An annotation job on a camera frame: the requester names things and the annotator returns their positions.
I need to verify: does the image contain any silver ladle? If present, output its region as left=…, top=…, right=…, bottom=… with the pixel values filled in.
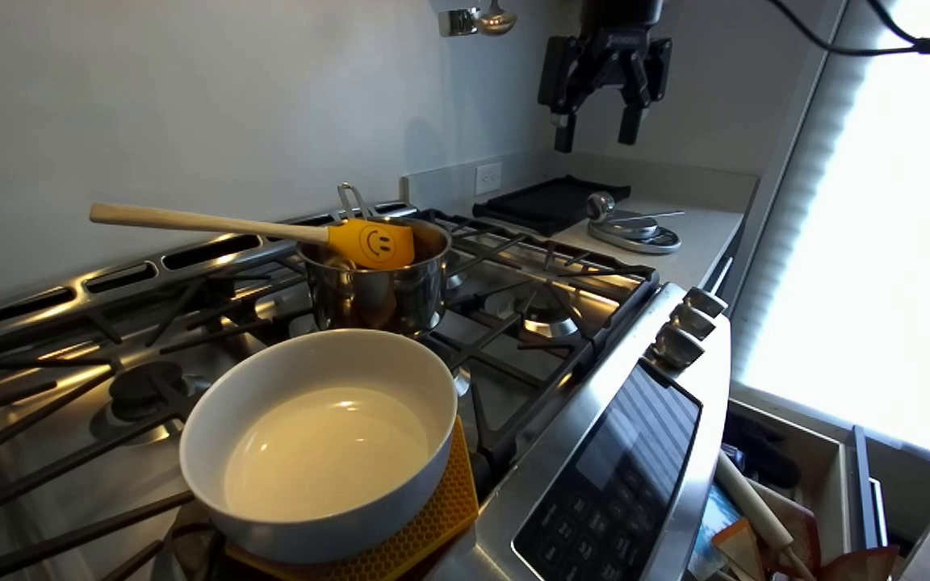
left=477, top=0, right=519, bottom=37

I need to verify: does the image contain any black flat tray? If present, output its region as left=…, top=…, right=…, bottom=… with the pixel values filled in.
left=471, top=174, right=633, bottom=238

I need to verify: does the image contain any yellow smiley spatula wooden handle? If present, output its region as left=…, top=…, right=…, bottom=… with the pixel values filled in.
left=89, top=202, right=417, bottom=270

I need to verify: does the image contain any stove burner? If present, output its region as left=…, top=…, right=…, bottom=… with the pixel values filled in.
left=504, top=284, right=589, bottom=341
left=89, top=360, right=212, bottom=445

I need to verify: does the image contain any yellow honeycomb trivet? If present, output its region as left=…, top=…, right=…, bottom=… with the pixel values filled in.
left=226, top=415, right=481, bottom=581

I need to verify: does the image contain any silver pot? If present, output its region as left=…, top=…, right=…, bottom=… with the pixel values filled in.
left=296, top=183, right=455, bottom=337

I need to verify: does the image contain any wooden rolling pin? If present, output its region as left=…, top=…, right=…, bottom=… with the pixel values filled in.
left=713, top=449, right=818, bottom=581

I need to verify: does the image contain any open drawer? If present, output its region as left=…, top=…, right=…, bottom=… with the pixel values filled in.
left=687, top=398, right=890, bottom=581

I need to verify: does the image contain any black stove grate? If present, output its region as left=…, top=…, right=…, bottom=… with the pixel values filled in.
left=421, top=207, right=662, bottom=485
left=0, top=269, right=308, bottom=581

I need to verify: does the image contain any window with white blind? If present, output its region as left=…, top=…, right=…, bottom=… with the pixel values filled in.
left=734, top=0, right=930, bottom=466

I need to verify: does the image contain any silver round-headed utensil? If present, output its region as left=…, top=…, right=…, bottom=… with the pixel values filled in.
left=585, top=190, right=686, bottom=228

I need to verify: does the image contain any stainless steel stove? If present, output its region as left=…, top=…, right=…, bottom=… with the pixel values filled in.
left=0, top=200, right=733, bottom=581

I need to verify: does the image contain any white frying pan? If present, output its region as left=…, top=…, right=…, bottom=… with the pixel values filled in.
left=178, top=328, right=460, bottom=565

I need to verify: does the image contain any stove knob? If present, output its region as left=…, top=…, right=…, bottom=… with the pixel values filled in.
left=650, top=322, right=706, bottom=371
left=668, top=303, right=717, bottom=341
left=684, top=286, right=729, bottom=318

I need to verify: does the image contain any silver spoon rest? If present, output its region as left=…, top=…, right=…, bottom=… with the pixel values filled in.
left=587, top=215, right=683, bottom=256

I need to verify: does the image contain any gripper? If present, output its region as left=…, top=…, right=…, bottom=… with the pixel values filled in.
left=537, top=0, right=674, bottom=155

